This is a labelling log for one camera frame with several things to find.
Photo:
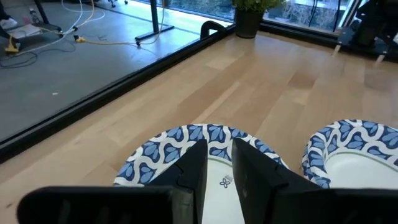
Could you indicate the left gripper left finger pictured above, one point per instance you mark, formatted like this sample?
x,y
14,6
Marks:
x,y
192,186

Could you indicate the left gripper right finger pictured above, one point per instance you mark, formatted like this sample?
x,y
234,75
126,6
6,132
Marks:
x,y
258,186

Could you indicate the blue patterned paper bowl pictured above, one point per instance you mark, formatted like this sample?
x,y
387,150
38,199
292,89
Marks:
x,y
357,168
155,152

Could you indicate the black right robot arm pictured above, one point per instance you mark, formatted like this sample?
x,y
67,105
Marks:
x,y
367,31

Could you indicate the small green potted plant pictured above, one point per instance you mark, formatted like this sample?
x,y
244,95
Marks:
x,y
248,21

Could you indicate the black desk leg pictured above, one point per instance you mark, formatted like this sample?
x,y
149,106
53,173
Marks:
x,y
42,12
154,15

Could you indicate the yellow power strip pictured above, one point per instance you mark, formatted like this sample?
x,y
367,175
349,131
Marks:
x,y
80,39

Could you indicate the person's shoe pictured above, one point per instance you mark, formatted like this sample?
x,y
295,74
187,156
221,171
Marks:
x,y
7,22

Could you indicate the black curved frame bracket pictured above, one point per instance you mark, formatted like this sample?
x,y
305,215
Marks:
x,y
205,28

